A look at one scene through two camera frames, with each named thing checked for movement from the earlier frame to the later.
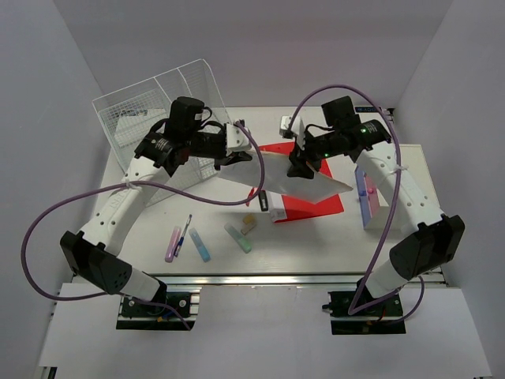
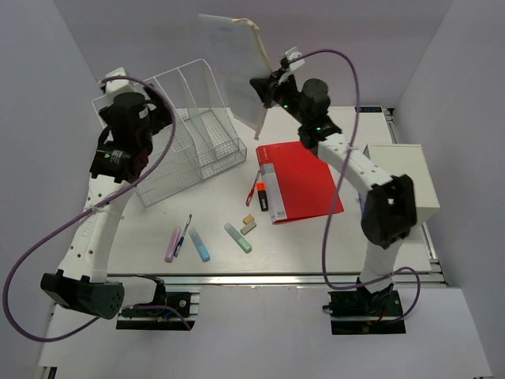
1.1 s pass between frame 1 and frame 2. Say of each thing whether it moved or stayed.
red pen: stayed
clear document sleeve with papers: moved
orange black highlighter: stayed
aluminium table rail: stayed
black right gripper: moved
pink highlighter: stayed
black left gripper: moved
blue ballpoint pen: stayed
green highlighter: stayed
